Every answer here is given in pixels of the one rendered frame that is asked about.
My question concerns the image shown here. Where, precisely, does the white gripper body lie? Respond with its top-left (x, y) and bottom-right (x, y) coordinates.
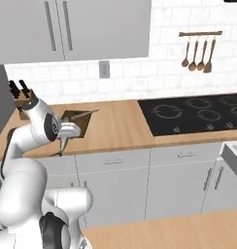
top-left (59, 121), bottom-right (83, 139)

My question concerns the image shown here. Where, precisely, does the grey drawer front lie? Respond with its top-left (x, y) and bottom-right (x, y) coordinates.
top-left (74, 149), bottom-right (152, 175)
top-left (39, 155), bottom-right (78, 179)
top-left (150, 143), bottom-right (223, 168)

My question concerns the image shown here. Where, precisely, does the wooden knife block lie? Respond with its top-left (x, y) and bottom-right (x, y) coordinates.
top-left (13, 89), bottom-right (40, 122)

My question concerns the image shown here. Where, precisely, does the open white drawer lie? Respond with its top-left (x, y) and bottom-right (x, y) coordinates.
top-left (220, 141), bottom-right (237, 185)

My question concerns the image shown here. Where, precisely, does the dark grey fridge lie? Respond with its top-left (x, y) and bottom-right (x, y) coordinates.
top-left (0, 63), bottom-right (16, 145)

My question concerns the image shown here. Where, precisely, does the black hob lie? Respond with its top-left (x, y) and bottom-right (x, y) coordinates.
top-left (137, 92), bottom-right (237, 137)

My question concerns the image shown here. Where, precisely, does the small wooden spoon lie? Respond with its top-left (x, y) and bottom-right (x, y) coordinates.
top-left (181, 40), bottom-right (191, 68)

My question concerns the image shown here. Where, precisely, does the wooden spatula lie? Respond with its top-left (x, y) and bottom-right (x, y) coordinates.
top-left (202, 38), bottom-right (217, 74)

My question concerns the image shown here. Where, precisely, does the grey drawer handle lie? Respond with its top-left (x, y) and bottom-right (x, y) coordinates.
top-left (177, 151), bottom-right (198, 159)
top-left (103, 158), bottom-right (124, 165)

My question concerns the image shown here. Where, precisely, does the black handled knife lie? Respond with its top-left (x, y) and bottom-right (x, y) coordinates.
top-left (18, 79), bottom-right (32, 97)
top-left (8, 80), bottom-right (21, 99)

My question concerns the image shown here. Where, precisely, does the grey wall socket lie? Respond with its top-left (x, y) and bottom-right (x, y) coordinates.
top-left (98, 59), bottom-right (111, 80)

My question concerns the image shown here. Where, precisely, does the grey wall cupboard handle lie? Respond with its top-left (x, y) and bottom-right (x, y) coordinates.
top-left (43, 0), bottom-right (57, 53)
top-left (61, 0), bottom-right (74, 52)

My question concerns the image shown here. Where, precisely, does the grey wall cupboard door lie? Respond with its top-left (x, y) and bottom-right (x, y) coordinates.
top-left (54, 0), bottom-right (153, 62)
top-left (0, 0), bottom-right (65, 65)

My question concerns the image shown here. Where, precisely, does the wooden utensil rail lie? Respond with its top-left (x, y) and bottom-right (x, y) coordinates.
top-left (178, 30), bottom-right (223, 38)

